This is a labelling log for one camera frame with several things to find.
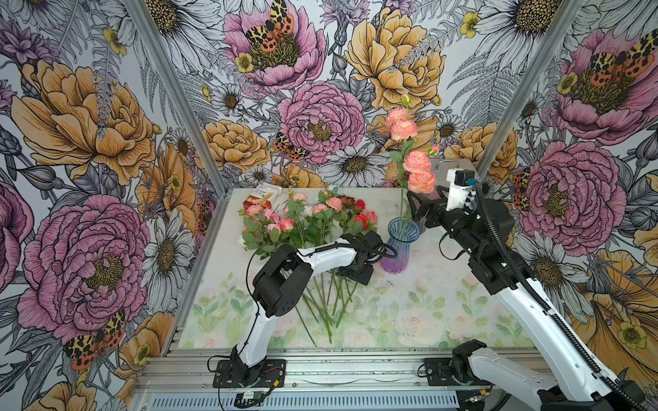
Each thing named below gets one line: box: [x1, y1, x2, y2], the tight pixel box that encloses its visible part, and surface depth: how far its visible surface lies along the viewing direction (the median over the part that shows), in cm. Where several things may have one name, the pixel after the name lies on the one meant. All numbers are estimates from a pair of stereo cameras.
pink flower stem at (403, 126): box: [386, 94, 419, 222], surface depth 74 cm
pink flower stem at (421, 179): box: [400, 150, 437, 222], surface depth 72 cm
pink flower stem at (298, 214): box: [285, 192, 313, 243], surface depth 110 cm
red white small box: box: [242, 182, 283, 210], surface depth 118 cm
